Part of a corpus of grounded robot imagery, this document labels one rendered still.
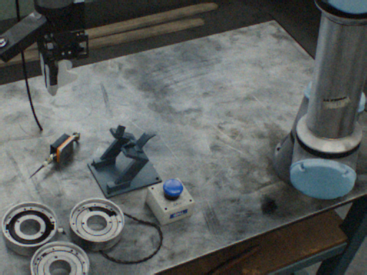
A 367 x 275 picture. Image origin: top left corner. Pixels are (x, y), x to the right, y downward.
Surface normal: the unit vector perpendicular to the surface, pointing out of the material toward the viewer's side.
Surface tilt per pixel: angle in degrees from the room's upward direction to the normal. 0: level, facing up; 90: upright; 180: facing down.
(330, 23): 97
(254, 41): 0
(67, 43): 87
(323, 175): 98
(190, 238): 0
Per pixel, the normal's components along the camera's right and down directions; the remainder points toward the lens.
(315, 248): 0.10, -0.68
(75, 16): 0.37, 0.66
